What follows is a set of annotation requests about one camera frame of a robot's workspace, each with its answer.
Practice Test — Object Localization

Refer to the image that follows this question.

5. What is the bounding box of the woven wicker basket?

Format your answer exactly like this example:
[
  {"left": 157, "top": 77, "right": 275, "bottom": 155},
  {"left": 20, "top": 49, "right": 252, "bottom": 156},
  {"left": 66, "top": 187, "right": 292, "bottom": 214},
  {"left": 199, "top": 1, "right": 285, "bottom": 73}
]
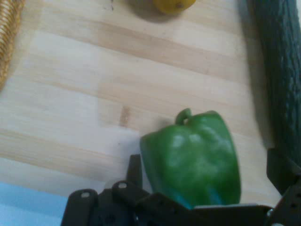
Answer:
[{"left": 0, "top": 0, "right": 26, "bottom": 92}]

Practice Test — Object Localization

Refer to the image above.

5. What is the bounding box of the yellow lemon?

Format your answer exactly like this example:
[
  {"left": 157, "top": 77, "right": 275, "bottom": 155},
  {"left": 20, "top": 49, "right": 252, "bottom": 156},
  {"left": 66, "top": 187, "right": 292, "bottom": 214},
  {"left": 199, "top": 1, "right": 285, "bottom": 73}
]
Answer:
[{"left": 152, "top": 0, "right": 197, "bottom": 15}]

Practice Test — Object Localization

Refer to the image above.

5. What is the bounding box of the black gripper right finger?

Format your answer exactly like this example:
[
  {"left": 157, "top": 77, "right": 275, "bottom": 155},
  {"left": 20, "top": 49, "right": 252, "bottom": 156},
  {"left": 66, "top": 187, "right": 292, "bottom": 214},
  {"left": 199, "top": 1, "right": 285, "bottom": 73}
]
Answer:
[{"left": 265, "top": 147, "right": 301, "bottom": 226}]

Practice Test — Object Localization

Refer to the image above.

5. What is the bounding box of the dark green cucumber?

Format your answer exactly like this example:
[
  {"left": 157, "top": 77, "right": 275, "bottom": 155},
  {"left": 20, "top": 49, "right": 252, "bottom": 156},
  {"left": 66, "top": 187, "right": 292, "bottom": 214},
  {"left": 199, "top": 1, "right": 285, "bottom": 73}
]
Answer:
[{"left": 244, "top": 0, "right": 301, "bottom": 196}]

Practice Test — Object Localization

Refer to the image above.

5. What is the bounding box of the green bell pepper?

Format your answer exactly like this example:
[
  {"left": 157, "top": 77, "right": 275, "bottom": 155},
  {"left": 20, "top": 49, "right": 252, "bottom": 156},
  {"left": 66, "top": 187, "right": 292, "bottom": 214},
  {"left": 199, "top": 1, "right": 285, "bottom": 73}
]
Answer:
[{"left": 139, "top": 108, "right": 242, "bottom": 210}]

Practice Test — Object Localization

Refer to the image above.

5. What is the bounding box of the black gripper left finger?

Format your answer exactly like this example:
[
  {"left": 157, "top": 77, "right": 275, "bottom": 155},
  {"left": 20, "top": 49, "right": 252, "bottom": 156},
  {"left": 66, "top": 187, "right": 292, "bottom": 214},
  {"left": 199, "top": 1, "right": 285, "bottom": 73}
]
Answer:
[{"left": 61, "top": 154, "right": 196, "bottom": 226}]

